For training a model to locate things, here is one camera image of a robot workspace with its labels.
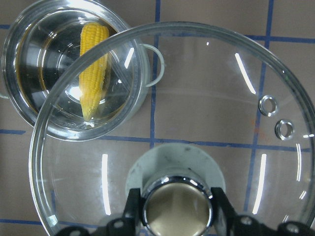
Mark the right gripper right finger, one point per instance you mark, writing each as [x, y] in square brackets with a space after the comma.
[227, 222]

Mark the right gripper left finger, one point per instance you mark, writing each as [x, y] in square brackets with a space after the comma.
[126, 225]

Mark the glass pot lid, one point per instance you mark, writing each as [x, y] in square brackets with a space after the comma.
[175, 181]

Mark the yellow corn cob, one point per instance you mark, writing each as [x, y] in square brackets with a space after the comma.
[91, 80]

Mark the pale green steel pot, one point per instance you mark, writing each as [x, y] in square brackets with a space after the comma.
[41, 64]

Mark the brown paper table cover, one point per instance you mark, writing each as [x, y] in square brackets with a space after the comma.
[221, 24]

